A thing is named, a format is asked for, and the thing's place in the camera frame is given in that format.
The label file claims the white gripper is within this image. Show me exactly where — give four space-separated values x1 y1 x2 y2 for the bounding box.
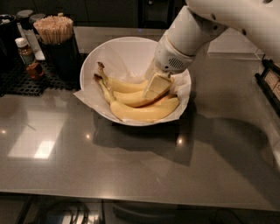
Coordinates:
143 34 195 100

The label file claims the large yellow banana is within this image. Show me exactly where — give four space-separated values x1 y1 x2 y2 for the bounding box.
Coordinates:
94 74 179 123

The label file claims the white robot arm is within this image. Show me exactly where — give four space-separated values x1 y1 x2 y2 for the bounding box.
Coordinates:
143 0 280 99

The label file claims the white bowl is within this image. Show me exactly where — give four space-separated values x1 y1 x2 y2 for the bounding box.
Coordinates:
74 37 192 126

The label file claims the white paper liner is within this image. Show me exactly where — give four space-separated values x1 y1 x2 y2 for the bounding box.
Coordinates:
75 43 191 126

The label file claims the clear acrylic stand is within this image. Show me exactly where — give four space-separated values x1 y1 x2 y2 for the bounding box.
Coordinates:
207 29 264 60

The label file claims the black chopstick holder cup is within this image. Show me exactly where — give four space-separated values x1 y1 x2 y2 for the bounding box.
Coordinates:
40 34 81 82

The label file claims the bundle of wooden chopsticks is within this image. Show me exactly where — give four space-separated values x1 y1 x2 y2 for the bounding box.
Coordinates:
33 16 74 45

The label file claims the small red sauce jar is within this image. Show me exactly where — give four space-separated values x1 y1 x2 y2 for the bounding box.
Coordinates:
26 62 44 81

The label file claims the small white-capped sauce bottle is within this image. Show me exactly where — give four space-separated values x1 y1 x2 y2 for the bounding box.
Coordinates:
15 38 35 65

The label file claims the black grid mat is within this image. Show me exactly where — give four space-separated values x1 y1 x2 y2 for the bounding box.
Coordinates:
0 56 81 96

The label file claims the dark jar grey lid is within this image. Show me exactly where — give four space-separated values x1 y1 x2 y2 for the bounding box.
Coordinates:
17 10 34 30

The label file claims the black container far left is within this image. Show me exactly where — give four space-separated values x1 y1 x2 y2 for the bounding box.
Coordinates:
0 14 21 73

